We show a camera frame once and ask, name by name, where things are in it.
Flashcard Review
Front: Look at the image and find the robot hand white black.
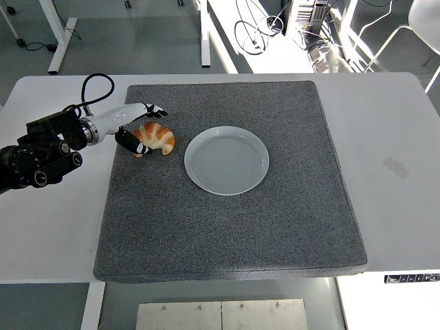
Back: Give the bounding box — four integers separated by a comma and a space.
91, 102, 168, 156

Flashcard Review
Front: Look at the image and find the croissant bread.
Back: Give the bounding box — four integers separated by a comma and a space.
132, 120, 176, 158

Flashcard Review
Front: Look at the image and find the light grey round plate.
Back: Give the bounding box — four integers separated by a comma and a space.
184, 125, 270, 197

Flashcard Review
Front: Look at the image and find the grey metal plate with screws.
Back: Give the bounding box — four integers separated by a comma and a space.
221, 298, 309, 330
136, 302, 223, 330

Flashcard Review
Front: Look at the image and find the white desk leg with foot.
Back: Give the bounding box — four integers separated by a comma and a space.
38, 0, 78, 75
199, 0, 211, 68

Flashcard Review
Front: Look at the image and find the grey speckled mat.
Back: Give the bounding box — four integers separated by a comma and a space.
93, 80, 368, 285

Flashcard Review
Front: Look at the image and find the white table leg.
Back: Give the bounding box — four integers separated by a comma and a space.
80, 282, 106, 330

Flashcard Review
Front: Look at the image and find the computer tower case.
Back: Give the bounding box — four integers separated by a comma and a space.
284, 0, 328, 37

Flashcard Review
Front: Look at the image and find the white chair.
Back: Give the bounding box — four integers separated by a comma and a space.
357, 0, 440, 94

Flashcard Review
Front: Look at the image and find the table height control panel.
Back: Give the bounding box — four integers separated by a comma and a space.
384, 274, 440, 285

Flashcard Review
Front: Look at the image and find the black cable with adapter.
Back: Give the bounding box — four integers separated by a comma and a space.
24, 25, 82, 53

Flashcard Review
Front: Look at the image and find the black coiled cable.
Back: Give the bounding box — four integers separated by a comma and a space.
234, 15, 286, 56

